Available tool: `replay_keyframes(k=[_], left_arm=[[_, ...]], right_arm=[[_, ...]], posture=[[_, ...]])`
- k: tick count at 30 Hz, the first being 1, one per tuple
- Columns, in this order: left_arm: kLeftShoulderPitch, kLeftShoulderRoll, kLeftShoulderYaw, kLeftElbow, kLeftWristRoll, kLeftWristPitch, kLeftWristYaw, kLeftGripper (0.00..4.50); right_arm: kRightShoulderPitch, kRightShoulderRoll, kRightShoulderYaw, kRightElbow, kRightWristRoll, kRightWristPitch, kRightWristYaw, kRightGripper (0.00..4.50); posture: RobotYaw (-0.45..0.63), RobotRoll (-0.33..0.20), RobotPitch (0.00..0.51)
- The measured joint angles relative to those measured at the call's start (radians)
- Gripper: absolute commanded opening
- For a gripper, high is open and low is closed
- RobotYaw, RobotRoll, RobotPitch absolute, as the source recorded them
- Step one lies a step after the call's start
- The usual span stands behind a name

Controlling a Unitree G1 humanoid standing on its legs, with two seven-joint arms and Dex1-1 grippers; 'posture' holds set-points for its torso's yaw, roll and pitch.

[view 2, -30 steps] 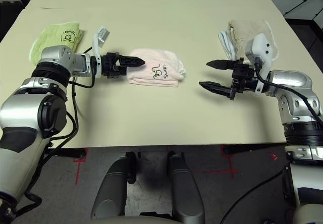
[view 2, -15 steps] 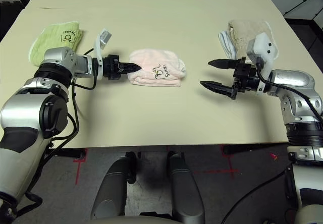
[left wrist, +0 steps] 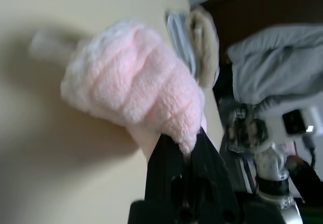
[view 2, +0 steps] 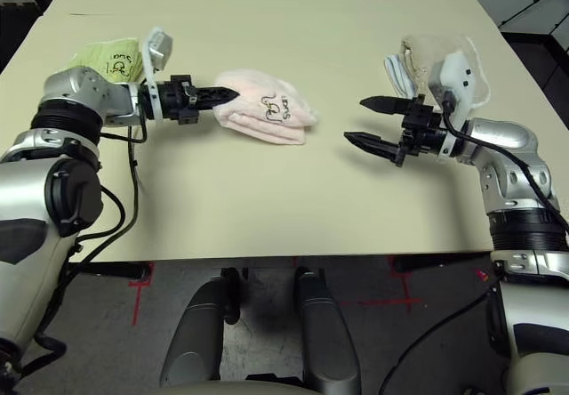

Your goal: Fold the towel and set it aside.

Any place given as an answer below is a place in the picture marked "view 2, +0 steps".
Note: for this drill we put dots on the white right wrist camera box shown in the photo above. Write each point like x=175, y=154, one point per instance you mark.
x=458, y=79

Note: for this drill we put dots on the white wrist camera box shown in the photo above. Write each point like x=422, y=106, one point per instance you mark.
x=155, y=54
x=458, y=79

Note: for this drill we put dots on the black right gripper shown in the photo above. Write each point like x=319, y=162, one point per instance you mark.
x=422, y=126

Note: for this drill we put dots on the grey left robot leg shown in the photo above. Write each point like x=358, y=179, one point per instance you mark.
x=195, y=337

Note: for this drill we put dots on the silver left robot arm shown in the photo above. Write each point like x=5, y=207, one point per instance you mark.
x=75, y=92

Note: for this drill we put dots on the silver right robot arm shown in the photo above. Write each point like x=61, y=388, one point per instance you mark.
x=507, y=146

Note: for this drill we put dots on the folded white towel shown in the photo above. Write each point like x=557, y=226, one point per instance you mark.
x=398, y=74

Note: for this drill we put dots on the grey robot leg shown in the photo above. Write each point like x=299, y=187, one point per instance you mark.
x=324, y=337
x=195, y=337

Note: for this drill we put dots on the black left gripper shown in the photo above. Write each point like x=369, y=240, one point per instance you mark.
x=178, y=99

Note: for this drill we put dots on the folded green towel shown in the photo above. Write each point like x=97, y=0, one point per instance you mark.
x=106, y=63

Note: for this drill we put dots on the thin black metal rod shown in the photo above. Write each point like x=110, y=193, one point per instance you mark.
x=529, y=10

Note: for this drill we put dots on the grey right robot leg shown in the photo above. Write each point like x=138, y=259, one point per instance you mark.
x=324, y=337

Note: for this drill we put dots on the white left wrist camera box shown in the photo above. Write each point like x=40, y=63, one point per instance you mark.
x=155, y=54

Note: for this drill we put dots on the folded beige towel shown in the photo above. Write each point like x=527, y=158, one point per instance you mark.
x=427, y=57

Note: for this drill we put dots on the pink towel with white hem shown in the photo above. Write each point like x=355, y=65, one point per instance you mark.
x=266, y=110

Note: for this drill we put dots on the black foam floor mats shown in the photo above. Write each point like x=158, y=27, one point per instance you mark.
x=15, y=30

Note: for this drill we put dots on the black table foot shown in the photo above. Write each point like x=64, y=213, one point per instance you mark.
x=435, y=262
x=124, y=270

